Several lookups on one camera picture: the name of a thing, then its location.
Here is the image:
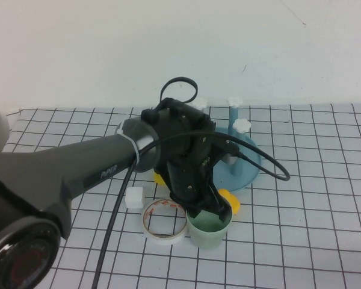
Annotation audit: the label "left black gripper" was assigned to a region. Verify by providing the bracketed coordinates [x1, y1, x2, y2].
[165, 140, 232, 224]

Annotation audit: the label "pale green plastic cup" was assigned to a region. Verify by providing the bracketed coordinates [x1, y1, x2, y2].
[186, 206, 233, 250]

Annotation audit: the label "blue cup stand white caps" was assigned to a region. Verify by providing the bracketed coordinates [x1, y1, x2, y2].
[192, 96, 263, 193]

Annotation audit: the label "yellow rubber duck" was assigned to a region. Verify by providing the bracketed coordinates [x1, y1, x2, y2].
[218, 188, 241, 215]

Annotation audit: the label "white tape roll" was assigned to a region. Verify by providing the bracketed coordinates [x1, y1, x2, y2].
[141, 198, 188, 246]

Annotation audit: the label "white foam cube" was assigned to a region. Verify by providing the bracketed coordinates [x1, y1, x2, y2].
[126, 186, 146, 209]

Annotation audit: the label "white black checkered tablecloth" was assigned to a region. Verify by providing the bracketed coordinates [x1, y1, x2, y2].
[0, 104, 361, 289]

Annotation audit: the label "white zip tie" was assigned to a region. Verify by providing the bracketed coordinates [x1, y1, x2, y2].
[116, 128, 141, 164]

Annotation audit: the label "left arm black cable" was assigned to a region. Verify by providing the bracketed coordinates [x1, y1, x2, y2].
[91, 77, 291, 289]

